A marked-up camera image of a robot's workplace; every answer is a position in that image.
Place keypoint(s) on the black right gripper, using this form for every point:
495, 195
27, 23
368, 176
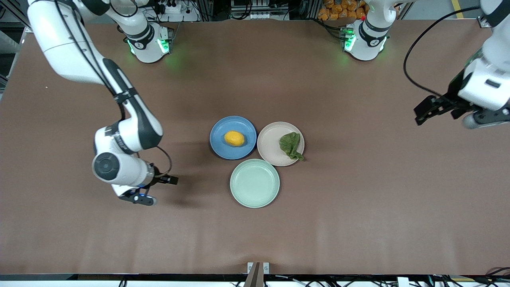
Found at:
159, 179

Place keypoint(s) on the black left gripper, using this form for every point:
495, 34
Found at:
451, 97

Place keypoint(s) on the yellow lemon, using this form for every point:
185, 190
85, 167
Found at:
234, 138

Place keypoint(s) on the green lettuce leaf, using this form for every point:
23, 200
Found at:
290, 144

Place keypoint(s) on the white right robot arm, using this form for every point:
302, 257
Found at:
135, 127

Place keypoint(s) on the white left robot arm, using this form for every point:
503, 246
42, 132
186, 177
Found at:
484, 85

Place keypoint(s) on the blue round plate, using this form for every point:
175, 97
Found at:
221, 137

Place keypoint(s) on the light green round plate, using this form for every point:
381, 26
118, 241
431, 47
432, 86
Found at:
254, 183

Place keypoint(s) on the pink round plate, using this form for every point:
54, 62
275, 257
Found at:
271, 149

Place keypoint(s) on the orange bagged items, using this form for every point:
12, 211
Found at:
342, 10

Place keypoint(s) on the white power strip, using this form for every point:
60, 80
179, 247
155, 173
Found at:
169, 7

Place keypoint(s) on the silver electronics box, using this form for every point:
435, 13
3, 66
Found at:
259, 8

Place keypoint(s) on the silver aluminium frame profile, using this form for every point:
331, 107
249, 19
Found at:
483, 22
12, 16

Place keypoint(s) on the metal table bracket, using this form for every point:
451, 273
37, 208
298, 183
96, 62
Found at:
258, 273

